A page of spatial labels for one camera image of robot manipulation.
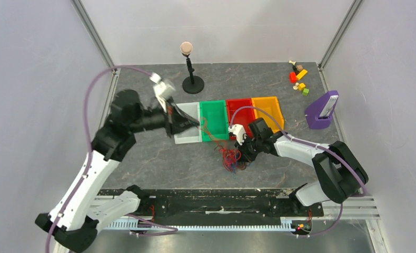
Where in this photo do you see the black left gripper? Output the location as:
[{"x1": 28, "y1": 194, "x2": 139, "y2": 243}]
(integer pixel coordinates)
[{"x1": 128, "y1": 95, "x2": 200, "y2": 138}]

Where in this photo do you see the red wire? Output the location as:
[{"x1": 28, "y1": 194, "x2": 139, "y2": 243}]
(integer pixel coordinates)
[{"x1": 214, "y1": 139, "x2": 242, "y2": 172}]

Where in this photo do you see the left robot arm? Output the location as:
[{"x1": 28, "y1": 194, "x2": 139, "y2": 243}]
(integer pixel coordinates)
[{"x1": 35, "y1": 90, "x2": 200, "y2": 252}]

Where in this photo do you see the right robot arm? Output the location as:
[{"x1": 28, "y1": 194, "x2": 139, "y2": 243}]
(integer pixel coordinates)
[{"x1": 229, "y1": 118, "x2": 369, "y2": 215}]

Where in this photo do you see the white transparent plastic bin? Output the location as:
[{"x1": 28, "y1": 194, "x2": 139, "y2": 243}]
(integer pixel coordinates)
[{"x1": 174, "y1": 102, "x2": 202, "y2": 144}]

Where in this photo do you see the green plastic bin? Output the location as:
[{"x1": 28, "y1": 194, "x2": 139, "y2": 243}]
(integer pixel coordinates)
[{"x1": 200, "y1": 100, "x2": 229, "y2": 142}]

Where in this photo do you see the red plastic bin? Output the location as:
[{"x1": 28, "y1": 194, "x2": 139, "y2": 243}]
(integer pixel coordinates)
[{"x1": 225, "y1": 98, "x2": 258, "y2": 141}]

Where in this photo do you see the black microphone stand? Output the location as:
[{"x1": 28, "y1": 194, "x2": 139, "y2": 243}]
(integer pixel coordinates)
[{"x1": 180, "y1": 42, "x2": 204, "y2": 94}]

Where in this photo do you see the orange plastic bin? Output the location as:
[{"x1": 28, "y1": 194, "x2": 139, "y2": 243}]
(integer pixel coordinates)
[{"x1": 252, "y1": 96, "x2": 285, "y2": 133}]

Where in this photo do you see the purple metronome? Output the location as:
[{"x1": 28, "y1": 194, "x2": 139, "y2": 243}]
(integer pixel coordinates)
[{"x1": 304, "y1": 90, "x2": 339, "y2": 130}]

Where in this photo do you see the green wooden cube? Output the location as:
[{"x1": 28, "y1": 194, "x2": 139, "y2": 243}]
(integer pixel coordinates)
[{"x1": 302, "y1": 88, "x2": 310, "y2": 96}]

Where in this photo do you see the yellow wooden cube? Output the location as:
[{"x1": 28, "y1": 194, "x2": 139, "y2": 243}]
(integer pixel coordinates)
[{"x1": 298, "y1": 83, "x2": 306, "y2": 91}]

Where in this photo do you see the red wooden block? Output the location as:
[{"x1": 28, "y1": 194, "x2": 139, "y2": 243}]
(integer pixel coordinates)
[{"x1": 289, "y1": 72, "x2": 297, "y2": 83}]

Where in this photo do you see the yellow wooden bar block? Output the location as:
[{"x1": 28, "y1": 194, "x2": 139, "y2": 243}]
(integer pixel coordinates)
[{"x1": 296, "y1": 69, "x2": 308, "y2": 81}]

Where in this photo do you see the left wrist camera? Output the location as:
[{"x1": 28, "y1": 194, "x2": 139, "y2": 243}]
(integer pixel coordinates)
[{"x1": 150, "y1": 72, "x2": 176, "y2": 108}]

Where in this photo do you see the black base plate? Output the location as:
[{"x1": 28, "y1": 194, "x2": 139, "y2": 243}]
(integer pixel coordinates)
[{"x1": 100, "y1": 188, "x2": 324, "y2": 226}]

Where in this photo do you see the white cable duct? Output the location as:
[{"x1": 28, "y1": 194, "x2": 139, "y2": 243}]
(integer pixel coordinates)
[{"x1": 105, "y1": 219, "x2": 295, "y2": 232}]

